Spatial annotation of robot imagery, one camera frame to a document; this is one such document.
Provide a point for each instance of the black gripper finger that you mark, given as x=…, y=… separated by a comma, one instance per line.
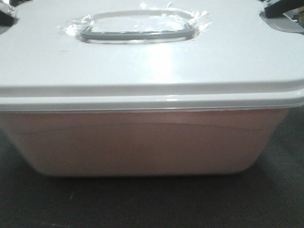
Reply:
x=275, y=8
x=8, y=15

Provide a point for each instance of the white bin lid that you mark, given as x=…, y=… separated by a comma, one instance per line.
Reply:
x=237, y=61

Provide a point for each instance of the white plastic storage bin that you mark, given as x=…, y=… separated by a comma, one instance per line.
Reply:
x=91, y=144

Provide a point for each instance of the grey lid handle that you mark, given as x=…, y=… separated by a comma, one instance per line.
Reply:
x=87, y=34

